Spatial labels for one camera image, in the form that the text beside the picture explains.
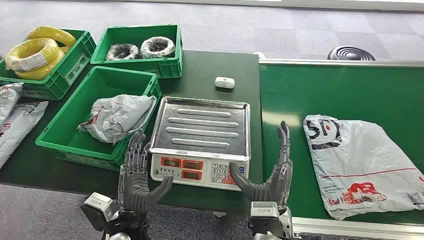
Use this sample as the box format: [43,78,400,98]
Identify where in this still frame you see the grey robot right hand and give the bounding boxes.
[229,120,294,213]

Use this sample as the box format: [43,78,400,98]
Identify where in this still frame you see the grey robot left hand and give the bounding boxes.
[117,129,174,215]

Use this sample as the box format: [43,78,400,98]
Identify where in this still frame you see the large grey printed courier bag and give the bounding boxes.
[303,114,424,221]

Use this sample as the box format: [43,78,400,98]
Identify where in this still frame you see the crumpled grey courier bag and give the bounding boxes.
[77,94,157,145]

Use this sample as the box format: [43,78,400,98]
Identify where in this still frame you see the green plastic crate holding bag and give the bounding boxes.
[35,65,163,172]

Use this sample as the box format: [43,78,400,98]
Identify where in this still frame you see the electronic weighing scale steel tray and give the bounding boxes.
[149,96,252,192]

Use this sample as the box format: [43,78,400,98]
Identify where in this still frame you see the green crate with black coils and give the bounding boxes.
[90,24,184,80]

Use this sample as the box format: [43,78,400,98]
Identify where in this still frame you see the small white plastic device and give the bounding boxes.
[214,76,236,90]

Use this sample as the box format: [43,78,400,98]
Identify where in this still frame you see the green crate with yellow coils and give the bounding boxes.
[0,28,97,101]

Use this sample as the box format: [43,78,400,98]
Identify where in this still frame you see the dark green table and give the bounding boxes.
[0,49,264,215]

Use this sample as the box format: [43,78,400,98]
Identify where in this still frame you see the black ribbed round object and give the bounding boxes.
[327,45,377,62]

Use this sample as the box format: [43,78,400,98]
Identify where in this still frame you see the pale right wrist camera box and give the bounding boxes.
[249,201,282,237]

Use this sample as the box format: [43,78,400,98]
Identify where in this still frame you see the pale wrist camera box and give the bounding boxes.
[80,192,117,233]
[249,201,282,237]

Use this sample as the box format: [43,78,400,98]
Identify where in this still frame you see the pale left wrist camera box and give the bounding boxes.
[80,192,117,233]

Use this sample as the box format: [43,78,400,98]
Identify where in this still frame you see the black wire coil in wrap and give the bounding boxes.
[140,36,176,60]
[105,43,142,62]

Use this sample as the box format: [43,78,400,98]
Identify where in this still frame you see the yellow wire coil with label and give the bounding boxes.
[4,37,61,73]

